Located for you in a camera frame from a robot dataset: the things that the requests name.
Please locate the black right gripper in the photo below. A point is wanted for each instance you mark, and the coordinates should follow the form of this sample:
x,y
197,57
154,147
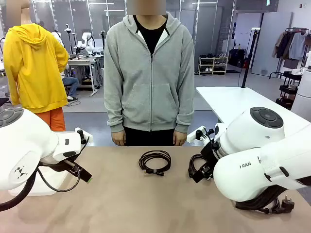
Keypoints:
x,y
207,157

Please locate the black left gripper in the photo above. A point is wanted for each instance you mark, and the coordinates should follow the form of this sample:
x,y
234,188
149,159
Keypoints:
x,y
56,166

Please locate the person's right forearm grey sleeve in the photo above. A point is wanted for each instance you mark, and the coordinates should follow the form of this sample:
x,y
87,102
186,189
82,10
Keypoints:
x,y
114,114

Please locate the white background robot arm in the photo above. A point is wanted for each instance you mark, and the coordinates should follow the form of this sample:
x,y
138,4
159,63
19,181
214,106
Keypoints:
x,y
85,36

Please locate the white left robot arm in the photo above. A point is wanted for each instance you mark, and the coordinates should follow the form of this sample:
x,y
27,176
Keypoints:
x,y
24,145

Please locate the person's left forearm grey sleeve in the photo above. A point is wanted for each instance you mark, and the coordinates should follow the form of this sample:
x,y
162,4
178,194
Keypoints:
x,y
185,114

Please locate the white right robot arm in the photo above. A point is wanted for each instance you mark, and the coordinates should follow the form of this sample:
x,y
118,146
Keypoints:
x,y
243,174

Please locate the person's left hand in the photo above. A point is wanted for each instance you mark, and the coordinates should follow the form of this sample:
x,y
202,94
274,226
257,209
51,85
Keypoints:
x,y
179,138

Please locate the person's right hand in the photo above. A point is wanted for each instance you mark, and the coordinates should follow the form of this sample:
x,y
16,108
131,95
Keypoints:
x,y
119,138

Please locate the large white table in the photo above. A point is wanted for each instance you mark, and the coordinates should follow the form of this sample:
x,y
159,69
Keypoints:
x,y
230,99

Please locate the seated person in jeans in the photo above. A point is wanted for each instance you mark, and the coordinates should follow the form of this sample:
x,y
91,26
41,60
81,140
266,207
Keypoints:
x,y
71,83

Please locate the wooden shoe rack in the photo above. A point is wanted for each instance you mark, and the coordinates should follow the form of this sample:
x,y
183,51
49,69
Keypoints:
x,y
213,65

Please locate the person in grey hoodie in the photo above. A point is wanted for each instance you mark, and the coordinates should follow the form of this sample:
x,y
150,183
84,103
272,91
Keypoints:
x,y
150,85

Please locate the black bags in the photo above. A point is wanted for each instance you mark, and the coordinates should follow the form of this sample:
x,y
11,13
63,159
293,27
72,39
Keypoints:
x,y
236,57

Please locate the black utility cart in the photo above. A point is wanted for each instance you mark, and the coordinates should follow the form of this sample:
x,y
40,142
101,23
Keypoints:
x,y
289,89

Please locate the black metal chair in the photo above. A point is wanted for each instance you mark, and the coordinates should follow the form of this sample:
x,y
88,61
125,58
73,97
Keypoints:
x,y
3,101

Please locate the grey background workbench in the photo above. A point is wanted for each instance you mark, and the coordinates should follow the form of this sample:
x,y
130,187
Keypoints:
x,y
80,60

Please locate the white cylindrical machine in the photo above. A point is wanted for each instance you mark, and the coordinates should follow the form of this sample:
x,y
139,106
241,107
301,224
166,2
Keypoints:
x,y
302,97

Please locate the person in yellow hoodie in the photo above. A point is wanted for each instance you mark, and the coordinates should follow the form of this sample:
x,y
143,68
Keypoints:
x,y
34,68

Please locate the grey partition board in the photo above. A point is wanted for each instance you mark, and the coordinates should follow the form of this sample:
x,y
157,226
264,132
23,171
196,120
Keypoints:
x,y
269,48

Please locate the black clothes rack with coats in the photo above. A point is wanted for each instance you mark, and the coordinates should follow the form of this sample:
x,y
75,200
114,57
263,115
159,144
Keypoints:
x,y
291,46

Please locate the beige mannequin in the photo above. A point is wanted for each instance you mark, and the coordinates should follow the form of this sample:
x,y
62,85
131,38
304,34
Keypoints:
x,y
26,20

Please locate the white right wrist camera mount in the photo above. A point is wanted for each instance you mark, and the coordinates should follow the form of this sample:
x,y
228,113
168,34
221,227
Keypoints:
x,y
192,136

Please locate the black pole camera stand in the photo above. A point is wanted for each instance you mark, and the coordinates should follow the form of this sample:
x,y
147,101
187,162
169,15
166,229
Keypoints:
x,y
250,53

